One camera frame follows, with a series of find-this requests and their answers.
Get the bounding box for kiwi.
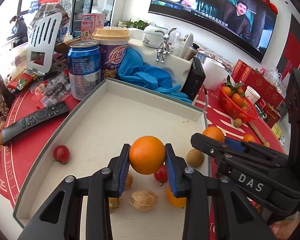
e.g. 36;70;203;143
233;118;243;128
186;148;204;167

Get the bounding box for dried physalis husk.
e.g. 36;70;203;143
125;171;133;189
108;198;120;214

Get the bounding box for red cherry tomato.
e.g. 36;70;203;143
154;164;168;183

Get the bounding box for large orange citrus fruit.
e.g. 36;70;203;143
129;135;166;175

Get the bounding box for right hand pink nails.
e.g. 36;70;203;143
255;203;300;239

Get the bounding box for far mandarin orange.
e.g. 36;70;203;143
242;134;256;142

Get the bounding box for mandarin orange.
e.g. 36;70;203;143
242;134;256;142
202;126;225;142

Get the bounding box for middle mandarin orange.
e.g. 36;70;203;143
202;126;225;142

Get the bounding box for wooden back scratcher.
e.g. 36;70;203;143
248;121;270;147

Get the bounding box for oval orange kumquat in tray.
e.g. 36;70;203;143
166;185;187;209

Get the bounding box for yellow small box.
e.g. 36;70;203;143
271;123;282;140

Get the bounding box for red plastic fruit basket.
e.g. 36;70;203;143
218;83;258;123

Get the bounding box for mandarins in basket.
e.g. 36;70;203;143
222;75;249;112

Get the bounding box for white floral paper cup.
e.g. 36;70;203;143
245;86;261;104

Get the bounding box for cherry tomato in tray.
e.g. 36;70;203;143
53;145;70;164

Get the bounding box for red gift boxes stack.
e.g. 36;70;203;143
232;60;284;128

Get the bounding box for black portable radio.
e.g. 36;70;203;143
181;57;206;101

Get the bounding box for white paper towel roll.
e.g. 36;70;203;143
202;58;228;90

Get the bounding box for white shallow box tray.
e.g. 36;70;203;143
13;79;207;239

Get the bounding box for white organizer container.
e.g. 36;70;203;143
128;38;192;88

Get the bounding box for dark spice bottle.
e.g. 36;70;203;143
183;43;199;61

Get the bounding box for black remote control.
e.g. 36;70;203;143
0;101;69;146

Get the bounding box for silver rabbit figurine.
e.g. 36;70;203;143
155;28;176;63

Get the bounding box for blue rubber gloves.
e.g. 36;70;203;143
117;48;192;104

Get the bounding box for purple milk tea cup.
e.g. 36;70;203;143
91;27;130;80

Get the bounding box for blue drink can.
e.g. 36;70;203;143
68;40;101;100

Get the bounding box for pink milk carton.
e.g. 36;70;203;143
81;13;106;40

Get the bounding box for white slotted spatula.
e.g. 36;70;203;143
26;12;62;76

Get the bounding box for wall television screen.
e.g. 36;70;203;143
149;0;278;62

